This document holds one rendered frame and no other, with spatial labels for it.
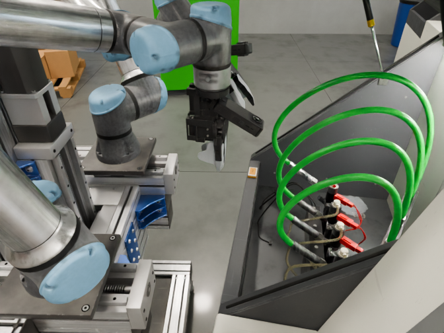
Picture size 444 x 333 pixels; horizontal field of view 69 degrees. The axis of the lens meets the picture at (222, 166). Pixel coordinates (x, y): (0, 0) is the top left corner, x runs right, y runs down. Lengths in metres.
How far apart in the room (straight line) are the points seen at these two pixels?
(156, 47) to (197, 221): 1.92
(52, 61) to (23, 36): 4.25
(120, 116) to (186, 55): 0.55
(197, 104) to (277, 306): 0.45
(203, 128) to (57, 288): 0.39
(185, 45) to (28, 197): 0.33
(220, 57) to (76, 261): 0.43
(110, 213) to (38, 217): 0.58
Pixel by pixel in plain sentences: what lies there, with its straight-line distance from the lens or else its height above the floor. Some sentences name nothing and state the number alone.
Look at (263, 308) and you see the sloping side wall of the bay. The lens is 0.76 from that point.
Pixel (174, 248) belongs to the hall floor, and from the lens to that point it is 2.21.
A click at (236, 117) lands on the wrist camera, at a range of 0.68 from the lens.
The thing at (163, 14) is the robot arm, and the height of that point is 1.50.
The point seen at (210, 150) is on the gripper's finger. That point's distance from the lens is 0.74.
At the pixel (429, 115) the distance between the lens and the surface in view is 0.88.
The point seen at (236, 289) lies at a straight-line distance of 0.86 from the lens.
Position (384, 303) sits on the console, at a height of 1.21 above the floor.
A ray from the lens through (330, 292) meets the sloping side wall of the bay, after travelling 0.69.
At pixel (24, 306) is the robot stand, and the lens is 0.84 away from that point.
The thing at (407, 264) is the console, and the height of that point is 1.28.
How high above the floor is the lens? 1.67
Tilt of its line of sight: 35 degrees down
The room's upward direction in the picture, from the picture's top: straight up
